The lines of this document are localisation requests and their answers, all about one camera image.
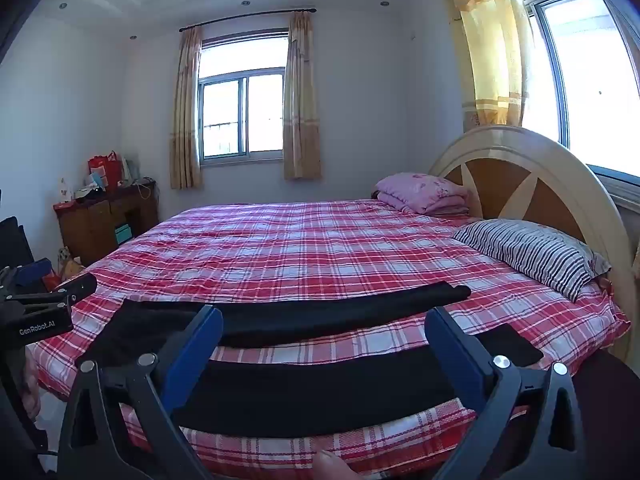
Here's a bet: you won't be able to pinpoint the beige curtain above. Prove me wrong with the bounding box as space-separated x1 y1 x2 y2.
169 27 205 190
283 11 322 181

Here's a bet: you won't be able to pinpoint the black curtain rod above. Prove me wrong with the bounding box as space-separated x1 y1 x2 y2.
179 8 317 33

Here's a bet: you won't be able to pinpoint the bed with red plaid sheet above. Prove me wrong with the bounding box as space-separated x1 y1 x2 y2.
27 199 632 480

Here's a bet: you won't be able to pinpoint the folded pink quilt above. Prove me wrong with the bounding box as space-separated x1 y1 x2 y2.
371 172 471 217

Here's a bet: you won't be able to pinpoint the person's right hand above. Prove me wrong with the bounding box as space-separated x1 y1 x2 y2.
312 449 373 480

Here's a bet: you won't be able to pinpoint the yellow patterned curtain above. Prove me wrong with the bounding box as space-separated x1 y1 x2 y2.
435 0 533 133

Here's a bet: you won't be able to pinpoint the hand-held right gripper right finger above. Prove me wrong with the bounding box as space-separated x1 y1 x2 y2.
424 306 588 480

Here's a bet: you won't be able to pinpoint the red gift bag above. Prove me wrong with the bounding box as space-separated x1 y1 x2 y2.
88 151 123 191

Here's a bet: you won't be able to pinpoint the sliding window with grey frame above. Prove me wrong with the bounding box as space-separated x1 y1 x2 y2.
197 35 291 161

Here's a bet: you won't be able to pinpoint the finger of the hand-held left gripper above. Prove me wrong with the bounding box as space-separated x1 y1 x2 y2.
55 272 98 306

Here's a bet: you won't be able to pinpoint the wooden desk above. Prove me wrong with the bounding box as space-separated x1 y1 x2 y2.
53 180 160 267

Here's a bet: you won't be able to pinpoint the large window with grey frame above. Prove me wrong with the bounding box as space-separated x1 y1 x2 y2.
505 0 640 181

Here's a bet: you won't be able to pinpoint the striped pillow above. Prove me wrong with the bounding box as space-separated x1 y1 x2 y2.
452 218 612 303

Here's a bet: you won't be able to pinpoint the black pants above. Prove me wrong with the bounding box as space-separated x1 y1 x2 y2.
75 281 545 438

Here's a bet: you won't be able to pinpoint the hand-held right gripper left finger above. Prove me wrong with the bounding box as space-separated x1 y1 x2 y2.
57 305 224 480

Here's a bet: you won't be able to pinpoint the black chair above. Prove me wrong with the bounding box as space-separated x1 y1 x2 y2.
0 216 36 281

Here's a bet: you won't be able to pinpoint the cream and wood headboard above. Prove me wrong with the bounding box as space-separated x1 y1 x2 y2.
427 126 636 361

